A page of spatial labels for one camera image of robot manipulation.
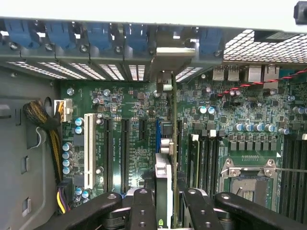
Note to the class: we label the black and silver PC case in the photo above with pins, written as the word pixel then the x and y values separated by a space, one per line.
pixel 24 143

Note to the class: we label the CPU socket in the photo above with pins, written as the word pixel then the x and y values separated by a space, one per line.
pixel 249 189

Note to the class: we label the long black expansion slot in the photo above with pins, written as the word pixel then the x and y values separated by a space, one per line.
pixel 125 153
pixel 108 153

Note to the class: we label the blue slot retention clip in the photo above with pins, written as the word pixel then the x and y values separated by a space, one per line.
pixel 211 42
pixel 19 33
pixel 60 36
pixel 99 37
pixel 135 38

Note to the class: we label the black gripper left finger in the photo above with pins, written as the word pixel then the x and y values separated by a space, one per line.
pixel 144 210

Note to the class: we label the silver network port block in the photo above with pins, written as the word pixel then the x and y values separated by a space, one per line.
pixel 254 74

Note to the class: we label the white PCI slot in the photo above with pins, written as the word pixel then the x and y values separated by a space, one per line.
pixel 90 148

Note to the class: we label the green motherboard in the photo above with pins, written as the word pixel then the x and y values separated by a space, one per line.
pixel 144 103

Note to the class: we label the white power connector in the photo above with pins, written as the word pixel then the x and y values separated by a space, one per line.
pixel 67 110

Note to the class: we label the black rear panel latch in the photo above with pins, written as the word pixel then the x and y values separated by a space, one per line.
pixel 301 13

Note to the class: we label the thin metal locking lever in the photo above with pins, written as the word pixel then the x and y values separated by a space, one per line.
pixel 292 170

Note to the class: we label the short black expansion slot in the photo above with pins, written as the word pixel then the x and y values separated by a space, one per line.
pixel 143 129

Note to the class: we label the blue expansion slot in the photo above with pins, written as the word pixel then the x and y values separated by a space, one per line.
pixel 158 136

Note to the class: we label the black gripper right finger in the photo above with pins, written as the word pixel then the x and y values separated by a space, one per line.
pixel 201 210

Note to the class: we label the silver USB port block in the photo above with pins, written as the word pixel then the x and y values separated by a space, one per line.
pixel 218 75

